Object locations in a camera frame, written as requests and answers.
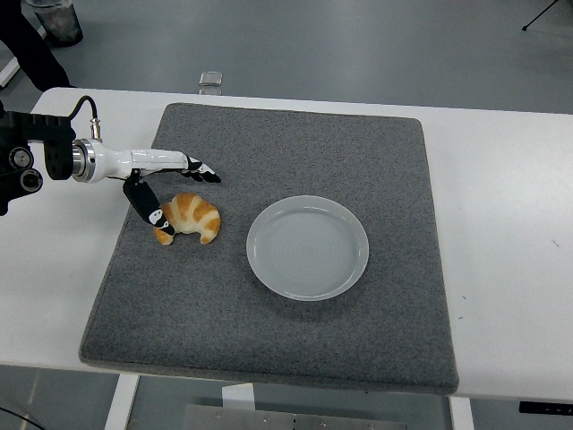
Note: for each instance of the small clear floor cover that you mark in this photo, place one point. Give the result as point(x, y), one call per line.
point(210, 91)
point(211, 78)

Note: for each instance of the person's leg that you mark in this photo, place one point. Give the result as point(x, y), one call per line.
point(31, 54)

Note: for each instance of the golden croissant bread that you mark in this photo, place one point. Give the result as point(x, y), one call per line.
point(201, 215)

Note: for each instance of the grey metal plate with screws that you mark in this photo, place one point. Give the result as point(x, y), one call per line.
point(268, 421)

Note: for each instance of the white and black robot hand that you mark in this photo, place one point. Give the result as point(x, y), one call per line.
point(147, 159)

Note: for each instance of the round grey plate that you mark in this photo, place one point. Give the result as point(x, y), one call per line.
point(309, 251)

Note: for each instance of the black table control panel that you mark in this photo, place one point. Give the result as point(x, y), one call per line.
point(546, 407)

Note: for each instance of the grey felt mat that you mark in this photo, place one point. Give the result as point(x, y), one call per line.
point(201, 313)

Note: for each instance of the black tripod leg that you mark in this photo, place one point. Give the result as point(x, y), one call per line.
point(537, 18)

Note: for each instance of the white table leg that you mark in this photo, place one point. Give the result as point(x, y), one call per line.
point(237, 396)
point(118, 403)
point(462, 414)

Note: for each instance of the grey waste bin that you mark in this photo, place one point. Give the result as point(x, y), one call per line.
point(60, 22)

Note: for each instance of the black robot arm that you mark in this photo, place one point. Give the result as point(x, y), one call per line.
point(53, 152)

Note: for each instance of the white floor stand base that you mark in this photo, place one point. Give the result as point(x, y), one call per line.
point(8, 74)

